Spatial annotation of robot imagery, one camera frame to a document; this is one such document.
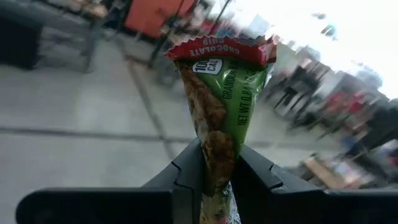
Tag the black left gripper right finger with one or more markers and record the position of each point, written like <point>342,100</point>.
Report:
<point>295,205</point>

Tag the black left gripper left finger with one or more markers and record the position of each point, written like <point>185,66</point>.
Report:
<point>124,205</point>

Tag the green chocolate chip granola bar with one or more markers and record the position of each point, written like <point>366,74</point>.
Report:
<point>224,93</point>

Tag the orange partition panel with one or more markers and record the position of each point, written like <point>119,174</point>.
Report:
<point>155,15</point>

